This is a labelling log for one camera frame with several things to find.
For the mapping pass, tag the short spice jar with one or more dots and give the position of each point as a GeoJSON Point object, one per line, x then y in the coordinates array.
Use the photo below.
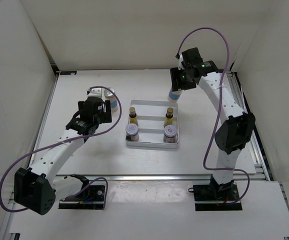
{"type": "Point", "coordinates": [132, 132]}
{"type": "Point", "coordinates": [170, 134]}

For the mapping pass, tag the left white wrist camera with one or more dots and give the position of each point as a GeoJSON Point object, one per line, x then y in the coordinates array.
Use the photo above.
{"type": "Point", "coordinates": [95, 92]}

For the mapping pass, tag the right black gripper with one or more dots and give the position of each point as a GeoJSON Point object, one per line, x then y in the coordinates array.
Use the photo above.
{"type": "Point", "coordinates": [175, 75]}

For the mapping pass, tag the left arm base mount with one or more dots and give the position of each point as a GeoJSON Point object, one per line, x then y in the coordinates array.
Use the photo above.
{"type": "Point", "coordinates": [93, 196]}

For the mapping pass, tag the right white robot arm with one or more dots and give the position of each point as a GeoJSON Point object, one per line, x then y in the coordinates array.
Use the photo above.
{"type": "Point", "coordinates": [233, 127]}

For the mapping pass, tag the tall white shaker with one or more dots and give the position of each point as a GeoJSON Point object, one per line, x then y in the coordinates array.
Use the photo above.
{"type": "Point", "coordinates": [173, 96]}
{"type": "Point", "coordinates": [109, 95]}

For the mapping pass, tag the yellow label bottle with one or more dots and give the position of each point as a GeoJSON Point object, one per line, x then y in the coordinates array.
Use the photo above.
{"type": "Point", "coordinates": [133, 116]}
{"type": "Point", "coordinates": [168, 117]}

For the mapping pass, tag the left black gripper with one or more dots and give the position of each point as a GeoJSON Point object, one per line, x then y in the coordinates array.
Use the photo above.
{"type": "Point", "coordinates": [105, 116]}

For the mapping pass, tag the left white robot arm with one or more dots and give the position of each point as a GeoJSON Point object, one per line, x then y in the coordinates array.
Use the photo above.
{"type": "Point", "coordinates": [35, 188]}

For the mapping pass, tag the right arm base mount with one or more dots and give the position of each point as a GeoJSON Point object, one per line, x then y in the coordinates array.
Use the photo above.
{"type": "Point", "coordinates": [205, 200]}

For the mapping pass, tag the white divided organizer tray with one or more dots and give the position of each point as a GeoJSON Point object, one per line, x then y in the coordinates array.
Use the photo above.
{"type": "Point", "coordinates": [151, 116]}

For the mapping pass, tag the aluminium front rail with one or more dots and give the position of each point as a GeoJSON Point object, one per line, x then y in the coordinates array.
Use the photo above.
{"type": "Point", "coordinates": [151, 177]}

